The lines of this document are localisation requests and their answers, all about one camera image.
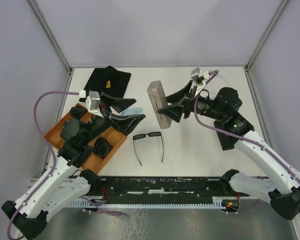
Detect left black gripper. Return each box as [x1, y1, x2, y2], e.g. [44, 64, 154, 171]
[82, 91, 147, 143]

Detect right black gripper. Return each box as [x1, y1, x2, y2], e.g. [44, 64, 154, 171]
[158, 79, 226, 123]

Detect grey glasses case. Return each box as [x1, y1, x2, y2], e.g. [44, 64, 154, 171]
[147, 80, 172, 129]

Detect black sunglasses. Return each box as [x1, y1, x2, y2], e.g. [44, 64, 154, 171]
[132, 131, 165, 167]

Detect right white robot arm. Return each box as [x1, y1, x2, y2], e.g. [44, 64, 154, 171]
[157, 82, 300, 220]

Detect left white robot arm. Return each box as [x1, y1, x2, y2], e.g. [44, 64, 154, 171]
[1, 90, 146, 240]

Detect crumpled blue cloth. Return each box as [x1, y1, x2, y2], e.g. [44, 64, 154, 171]
[120, 107, 143, 116]

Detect black folded cloth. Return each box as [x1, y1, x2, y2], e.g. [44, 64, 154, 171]
[84, 65, 132, 98]

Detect orange divided tray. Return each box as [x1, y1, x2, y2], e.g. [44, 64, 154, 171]
[45, 103, 127, 174]

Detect black round item in tray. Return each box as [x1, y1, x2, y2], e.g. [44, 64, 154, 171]
[93, 137, 113, 159]

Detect black item in tray rear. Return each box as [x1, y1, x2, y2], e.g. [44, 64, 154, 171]
[70, 105, 87, 120]

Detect black rectangular case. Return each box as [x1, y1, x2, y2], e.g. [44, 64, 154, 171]
[217, 132, 238, 151]

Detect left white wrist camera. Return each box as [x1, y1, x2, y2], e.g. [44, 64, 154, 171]
[79, 90, 103, 117]

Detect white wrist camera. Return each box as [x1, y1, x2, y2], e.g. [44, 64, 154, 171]
[79, 90, 103, 117]
[190, 67, 212, 88]

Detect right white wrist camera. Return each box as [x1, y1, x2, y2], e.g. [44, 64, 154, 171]
[190, 67, 212, 88]

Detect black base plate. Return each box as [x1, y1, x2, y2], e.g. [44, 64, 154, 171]
[86, 176, 238, 202]

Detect white slotted cable duct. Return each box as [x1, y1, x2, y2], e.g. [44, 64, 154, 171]
[59, 196, 238, 208]

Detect right aluminium frame post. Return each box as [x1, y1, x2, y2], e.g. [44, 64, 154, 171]
[244, 0, 291, 71]

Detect aluminium frame post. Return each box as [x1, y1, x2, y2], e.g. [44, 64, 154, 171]
[27, 0, 73, 73]
[244, 0, 291, 71]

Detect left aluminium frame post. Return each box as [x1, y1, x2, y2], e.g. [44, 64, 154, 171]
[27, 0, 73, 73]

